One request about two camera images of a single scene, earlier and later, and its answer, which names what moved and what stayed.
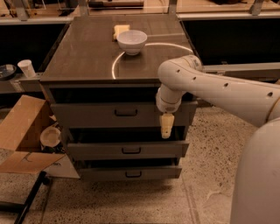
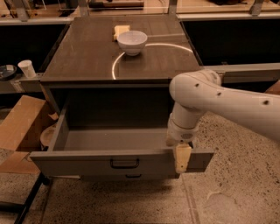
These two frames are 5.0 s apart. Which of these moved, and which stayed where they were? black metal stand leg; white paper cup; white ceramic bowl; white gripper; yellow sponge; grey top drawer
Moved: grey top drawer; white gripper
Stayed: white paper cup; black metal stand leg; white ceramic bowl; yellow sponge
